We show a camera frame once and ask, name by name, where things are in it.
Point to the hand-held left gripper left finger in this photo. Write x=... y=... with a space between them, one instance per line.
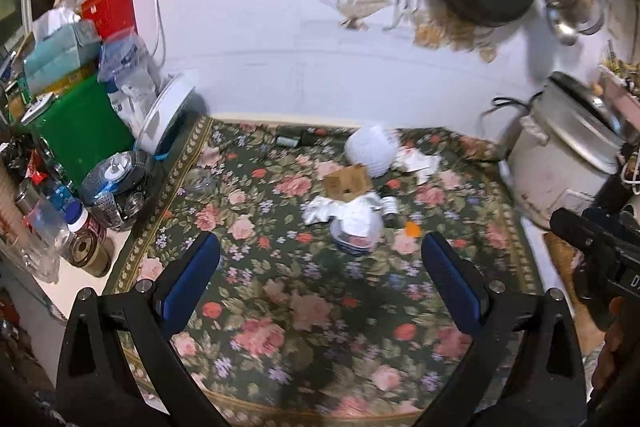
x=192 y=277

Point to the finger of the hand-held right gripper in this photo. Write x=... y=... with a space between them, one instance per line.
x=572 y=227

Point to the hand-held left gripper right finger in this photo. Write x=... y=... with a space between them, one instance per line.
x=447 y=274

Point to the small dark bottle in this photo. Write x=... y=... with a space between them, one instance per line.
x=390 y=209

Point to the paper-covered plastic bowl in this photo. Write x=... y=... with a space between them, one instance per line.
x=357 y=224

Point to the white tissue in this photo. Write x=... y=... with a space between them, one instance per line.
x=420 y=163

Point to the brown cardboard piece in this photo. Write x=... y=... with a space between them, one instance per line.
x=347 y=182

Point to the white paper ball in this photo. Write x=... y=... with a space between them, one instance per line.
x=372 y=149

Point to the person's right hand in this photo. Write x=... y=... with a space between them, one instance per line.
x=615 y=342

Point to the small orange scrap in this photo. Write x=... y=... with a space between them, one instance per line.
x=413 y=229

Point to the white rice cooker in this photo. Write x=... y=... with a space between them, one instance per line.
x=555 y=167

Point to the clear glass jar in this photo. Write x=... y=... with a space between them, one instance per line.
x=199 y=182

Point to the steel colander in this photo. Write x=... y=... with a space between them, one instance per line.
x=117 y=197

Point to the floral table mat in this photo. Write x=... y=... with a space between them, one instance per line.
x=310 y=307

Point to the blue-lidded jar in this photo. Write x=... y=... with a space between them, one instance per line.
x=82 y=219

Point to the blue bottle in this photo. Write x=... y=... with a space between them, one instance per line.
x=112 y=174

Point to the clear plastic bottle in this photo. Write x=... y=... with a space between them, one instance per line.
x=45 y=242

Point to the green box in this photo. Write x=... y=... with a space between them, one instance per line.
x=80 y=132

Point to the clear plastic bag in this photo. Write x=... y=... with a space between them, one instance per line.
x=127 y=82

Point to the teal tissue box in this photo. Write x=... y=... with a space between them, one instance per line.
x=60 y=52

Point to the glass lamp-shaped ornament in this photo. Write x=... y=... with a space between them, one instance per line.
x=357 y=9

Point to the red plastic container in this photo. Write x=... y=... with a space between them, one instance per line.
x=107 y=7

